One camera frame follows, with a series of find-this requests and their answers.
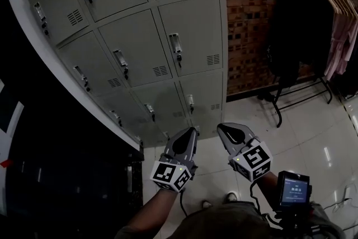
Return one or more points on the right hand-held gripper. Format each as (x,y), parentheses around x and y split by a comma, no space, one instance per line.
(246,148)

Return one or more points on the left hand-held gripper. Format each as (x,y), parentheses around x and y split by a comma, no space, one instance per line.
(184,159)

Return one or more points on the person's left forearm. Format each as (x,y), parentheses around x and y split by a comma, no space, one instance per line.
(152,210)

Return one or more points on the person's right forearm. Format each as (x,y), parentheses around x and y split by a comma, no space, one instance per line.
(267,190)

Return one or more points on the grey metal locker cabinet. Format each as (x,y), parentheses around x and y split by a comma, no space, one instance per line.
(134,36)

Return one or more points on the person's left shoe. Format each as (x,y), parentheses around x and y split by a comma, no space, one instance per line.
(207,204)

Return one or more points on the person's shoe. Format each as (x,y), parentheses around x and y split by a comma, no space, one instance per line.
(207,204)
(231,197)

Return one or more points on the person's right shoe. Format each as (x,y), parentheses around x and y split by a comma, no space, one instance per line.
(231,197)

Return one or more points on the black metal clothes rack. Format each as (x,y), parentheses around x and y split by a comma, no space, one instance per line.
(279,109)

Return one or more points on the black shoe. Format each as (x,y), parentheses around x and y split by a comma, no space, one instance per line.
(266,96)

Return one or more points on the black mounted screen device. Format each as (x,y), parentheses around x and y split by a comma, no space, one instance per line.
(295,190)

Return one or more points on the person's grey shirt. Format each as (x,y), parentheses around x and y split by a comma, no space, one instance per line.
(223,224)

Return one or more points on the black glossy cabinet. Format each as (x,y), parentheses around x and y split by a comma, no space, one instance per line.
(70,162)

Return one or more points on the black hanging coat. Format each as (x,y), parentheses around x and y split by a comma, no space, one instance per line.
(302,30)

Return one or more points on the pink hanging garments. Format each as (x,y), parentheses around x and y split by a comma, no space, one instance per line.
(342,42)

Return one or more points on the red tape strip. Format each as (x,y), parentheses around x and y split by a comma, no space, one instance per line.
(6,163)

